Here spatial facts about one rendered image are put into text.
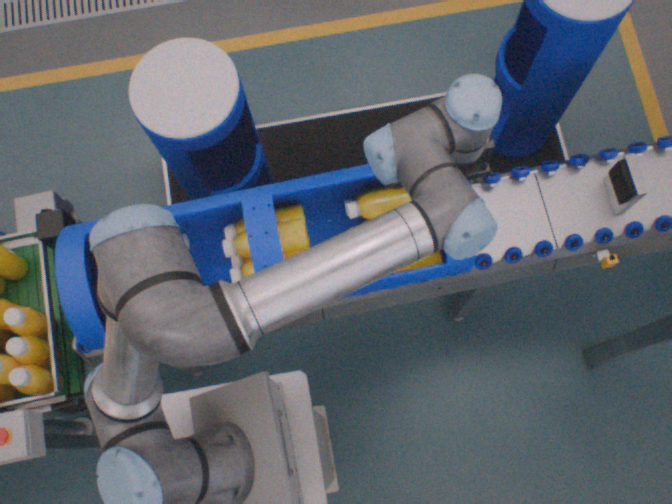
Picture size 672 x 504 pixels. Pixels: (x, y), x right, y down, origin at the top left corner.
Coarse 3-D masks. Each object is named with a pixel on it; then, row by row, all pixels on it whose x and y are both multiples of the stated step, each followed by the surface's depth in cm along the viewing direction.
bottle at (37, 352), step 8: (24, 336) 163; (32, 336) 165; (32, 344) 163; (40, 344) 165; (48, 344) 170; (24, 352) 161; (32, 352) 163; (40, 352) 165; (48, 352) 169; (16, 360) 163; (24, 360) 162; (32, 360) 164; (40, 360) 167; (48, 360) 170
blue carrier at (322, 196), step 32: (256, 192) 155; (288, 192) 153; (320, 192) 170; (352, 192) 172; (192, 224) 171; (224, 224) 172; (256, 224) 149; (320, 224) 175; (352, 224) 176; (64, 256) 149; (192, 256) 175; (224, 256) 175; (256, 256) 148; (448, 256) 152; (64, 288) 147; (96, 288) 169; (384, 288) 159; (96, 320) 149
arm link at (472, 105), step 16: (464, 80) 96; (480, 80) 96; (448, 96) 96; (464, 96) 95; (480, 96) 95; (496, 96) 95; (448, 112) 97; (464, 112) 95; (480, 112) 95; (496, 112) 95; (464, 128) 97; (480, 128) 97; (464, 144) 99; (480, 144) 103
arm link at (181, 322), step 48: (432, 192) 92; (336, 240) 90; (384, 240) 89; (432, 240) 90; (480, 240) 91; (192, 288) 87; (240, 288) 87; (288, 288) 87; (336, 288) 88; (144, 336) 85; (192, 336) 84; (240, 336) 85
